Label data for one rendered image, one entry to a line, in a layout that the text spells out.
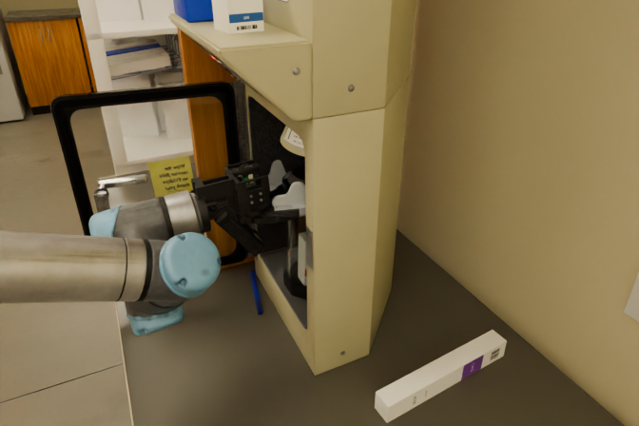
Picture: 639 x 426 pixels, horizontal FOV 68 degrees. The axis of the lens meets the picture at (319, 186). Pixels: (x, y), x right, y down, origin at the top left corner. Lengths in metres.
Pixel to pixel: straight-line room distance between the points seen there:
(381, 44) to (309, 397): 0.57
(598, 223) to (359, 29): 0.50
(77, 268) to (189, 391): 0.40
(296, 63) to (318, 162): 0.14
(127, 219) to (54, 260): 0.19
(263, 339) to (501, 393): 0.43
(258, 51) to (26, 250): 0.32
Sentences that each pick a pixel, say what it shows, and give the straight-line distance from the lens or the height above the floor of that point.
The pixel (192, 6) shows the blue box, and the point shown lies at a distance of 0.76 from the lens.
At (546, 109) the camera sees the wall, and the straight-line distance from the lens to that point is 0.90.
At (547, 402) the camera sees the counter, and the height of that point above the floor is 0.94.
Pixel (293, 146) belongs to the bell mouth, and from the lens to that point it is 0.76.
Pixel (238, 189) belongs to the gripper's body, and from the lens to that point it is 0.75.
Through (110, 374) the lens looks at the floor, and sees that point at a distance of 2.32.
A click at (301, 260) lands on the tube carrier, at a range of 0.87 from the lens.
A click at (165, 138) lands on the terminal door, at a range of 0.92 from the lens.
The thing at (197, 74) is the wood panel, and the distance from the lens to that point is 0.95.
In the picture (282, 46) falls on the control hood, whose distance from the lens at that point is 0.59.
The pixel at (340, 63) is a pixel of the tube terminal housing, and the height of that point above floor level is 1.48.
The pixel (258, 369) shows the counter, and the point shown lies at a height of 0.94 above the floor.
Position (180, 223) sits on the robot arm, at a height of 1.24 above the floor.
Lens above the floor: 1.62
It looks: 27 degrees down
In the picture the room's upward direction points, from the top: straight up
